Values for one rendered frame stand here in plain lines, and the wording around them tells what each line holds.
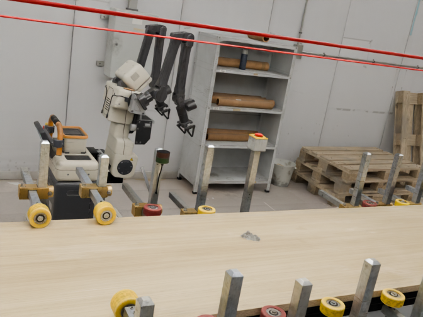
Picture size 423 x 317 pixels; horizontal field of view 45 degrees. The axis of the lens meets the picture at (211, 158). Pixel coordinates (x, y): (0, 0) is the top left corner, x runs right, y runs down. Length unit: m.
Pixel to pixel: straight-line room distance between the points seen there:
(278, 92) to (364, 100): 1.49
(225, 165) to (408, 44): 2.77
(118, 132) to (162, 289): 1.74
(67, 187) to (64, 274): 1.41
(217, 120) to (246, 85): 0.48
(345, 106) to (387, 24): 1.07
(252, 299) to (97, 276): 0.51
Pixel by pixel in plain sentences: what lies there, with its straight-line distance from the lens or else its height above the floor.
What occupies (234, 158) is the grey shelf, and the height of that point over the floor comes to 0.24.
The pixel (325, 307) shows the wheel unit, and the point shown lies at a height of 0.90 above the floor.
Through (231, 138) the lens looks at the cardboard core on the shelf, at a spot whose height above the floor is 0.56.
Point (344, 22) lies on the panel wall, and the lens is 6.12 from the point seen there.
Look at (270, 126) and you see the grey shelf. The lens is 5.49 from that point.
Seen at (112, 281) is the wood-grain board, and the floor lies 0.90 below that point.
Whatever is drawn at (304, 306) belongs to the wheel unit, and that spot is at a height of 1.04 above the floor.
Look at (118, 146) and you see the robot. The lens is 3.26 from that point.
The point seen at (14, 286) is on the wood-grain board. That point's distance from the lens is 1.68.
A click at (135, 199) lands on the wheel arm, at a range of 2.47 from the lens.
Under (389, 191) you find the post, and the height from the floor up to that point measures 0.91.
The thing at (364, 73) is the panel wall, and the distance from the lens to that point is 6.44.
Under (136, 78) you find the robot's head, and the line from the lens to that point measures 3.19.
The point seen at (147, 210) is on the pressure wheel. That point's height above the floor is 0.90.
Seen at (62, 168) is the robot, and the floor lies 0.78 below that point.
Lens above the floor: 1.78
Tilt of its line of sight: 16 degrees down
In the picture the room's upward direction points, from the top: 9 degrees clockwise
